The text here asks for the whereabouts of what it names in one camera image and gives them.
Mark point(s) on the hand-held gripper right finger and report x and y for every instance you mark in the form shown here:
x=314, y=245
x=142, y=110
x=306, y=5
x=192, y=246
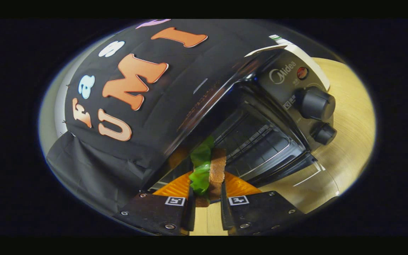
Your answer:
x=260, y=212

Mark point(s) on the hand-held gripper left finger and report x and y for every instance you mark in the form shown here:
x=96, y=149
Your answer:
x=147, y=212

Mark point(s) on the toast and lettuce sandwich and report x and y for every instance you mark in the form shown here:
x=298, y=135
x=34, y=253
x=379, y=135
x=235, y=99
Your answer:
x=218, y=170

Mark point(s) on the black toaster oven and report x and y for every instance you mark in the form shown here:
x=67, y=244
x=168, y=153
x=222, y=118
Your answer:
x=313, y=102

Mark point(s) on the white pop-up toaster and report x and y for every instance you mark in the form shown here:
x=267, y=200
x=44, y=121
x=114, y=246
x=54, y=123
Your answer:
x=317, y=67

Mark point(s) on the black backdrop cloth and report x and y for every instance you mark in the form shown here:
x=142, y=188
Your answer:
x=190, y=71

